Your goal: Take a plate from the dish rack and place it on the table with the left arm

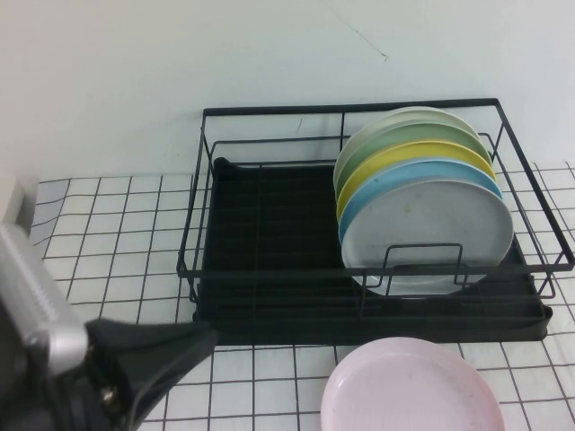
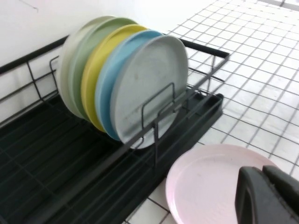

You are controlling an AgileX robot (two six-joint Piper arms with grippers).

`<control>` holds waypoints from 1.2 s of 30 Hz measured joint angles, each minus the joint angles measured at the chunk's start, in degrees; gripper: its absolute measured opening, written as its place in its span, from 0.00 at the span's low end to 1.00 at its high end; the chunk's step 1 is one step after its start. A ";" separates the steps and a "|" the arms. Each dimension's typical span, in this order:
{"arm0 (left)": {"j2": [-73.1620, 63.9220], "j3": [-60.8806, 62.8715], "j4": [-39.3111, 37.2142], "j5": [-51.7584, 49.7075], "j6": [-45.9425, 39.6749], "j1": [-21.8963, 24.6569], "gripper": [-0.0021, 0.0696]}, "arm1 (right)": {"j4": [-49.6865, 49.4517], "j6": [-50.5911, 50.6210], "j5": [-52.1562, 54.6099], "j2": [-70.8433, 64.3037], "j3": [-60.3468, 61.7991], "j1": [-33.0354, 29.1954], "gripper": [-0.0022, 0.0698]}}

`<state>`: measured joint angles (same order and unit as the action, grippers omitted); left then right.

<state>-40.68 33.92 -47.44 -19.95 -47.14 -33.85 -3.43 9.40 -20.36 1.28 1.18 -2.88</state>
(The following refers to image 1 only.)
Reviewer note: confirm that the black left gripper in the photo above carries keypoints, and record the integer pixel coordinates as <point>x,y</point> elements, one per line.
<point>103,359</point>

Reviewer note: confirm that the pink plate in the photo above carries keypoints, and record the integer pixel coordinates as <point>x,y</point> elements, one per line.
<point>404,390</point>

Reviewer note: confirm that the blue plate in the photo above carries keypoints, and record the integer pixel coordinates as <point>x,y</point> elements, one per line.
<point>391,179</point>

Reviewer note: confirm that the grey plate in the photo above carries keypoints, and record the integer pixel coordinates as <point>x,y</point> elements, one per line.
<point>427,224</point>

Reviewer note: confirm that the yellow plate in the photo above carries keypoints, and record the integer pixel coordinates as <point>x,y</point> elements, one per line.
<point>404,154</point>

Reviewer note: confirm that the green plate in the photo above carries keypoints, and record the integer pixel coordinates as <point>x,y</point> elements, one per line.
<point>404,134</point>

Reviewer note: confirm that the pale whitish plate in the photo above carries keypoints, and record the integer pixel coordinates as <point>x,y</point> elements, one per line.
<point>413,114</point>

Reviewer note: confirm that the white black-grid tablecloth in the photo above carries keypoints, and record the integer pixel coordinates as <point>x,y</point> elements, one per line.
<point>269,390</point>

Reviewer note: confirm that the black plastic drip tray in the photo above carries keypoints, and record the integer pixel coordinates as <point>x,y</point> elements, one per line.
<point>269,215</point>

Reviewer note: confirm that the white box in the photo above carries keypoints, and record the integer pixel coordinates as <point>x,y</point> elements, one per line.
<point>18,202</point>

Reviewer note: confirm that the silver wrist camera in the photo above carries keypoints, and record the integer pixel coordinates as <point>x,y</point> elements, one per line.
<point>40,305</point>

